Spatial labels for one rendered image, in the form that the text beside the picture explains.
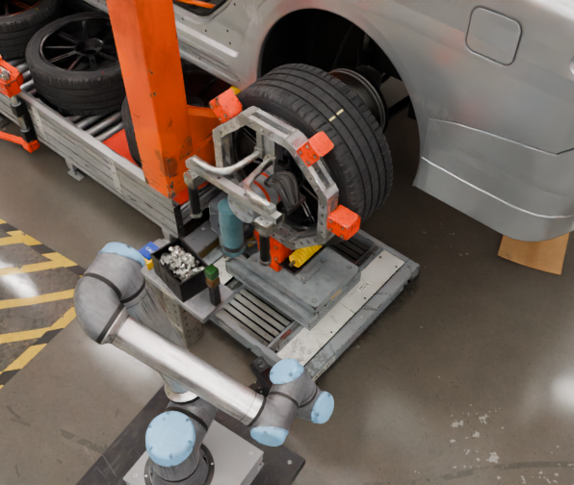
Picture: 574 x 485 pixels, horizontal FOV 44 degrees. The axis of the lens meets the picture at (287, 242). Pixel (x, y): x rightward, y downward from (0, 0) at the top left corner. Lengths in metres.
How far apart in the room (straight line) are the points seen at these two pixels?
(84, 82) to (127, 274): 2.01
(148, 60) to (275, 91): 0.47
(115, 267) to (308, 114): 0.86
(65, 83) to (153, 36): 1.32
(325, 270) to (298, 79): 0.96
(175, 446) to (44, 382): 1.13
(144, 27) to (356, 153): 0.82
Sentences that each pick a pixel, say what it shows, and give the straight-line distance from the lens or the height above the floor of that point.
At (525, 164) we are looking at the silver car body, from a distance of 2.40.
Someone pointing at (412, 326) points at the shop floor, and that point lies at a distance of 3.23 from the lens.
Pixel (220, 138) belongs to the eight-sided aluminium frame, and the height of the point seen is 0.95.
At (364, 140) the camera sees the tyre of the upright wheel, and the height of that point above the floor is 1.06.
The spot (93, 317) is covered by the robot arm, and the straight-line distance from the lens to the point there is 1.82.
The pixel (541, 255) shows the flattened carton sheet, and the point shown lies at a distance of 3.63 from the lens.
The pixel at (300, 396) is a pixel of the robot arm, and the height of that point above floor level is 0.93.
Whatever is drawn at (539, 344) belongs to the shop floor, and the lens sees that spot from 3.32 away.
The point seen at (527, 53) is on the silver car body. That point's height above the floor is 1.46.
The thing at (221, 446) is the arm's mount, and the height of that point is 0.40.
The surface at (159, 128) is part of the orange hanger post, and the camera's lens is 2.75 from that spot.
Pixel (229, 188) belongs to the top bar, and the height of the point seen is 0.98.
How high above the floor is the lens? 2.64
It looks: 49 degrees down
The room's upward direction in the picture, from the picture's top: straight up
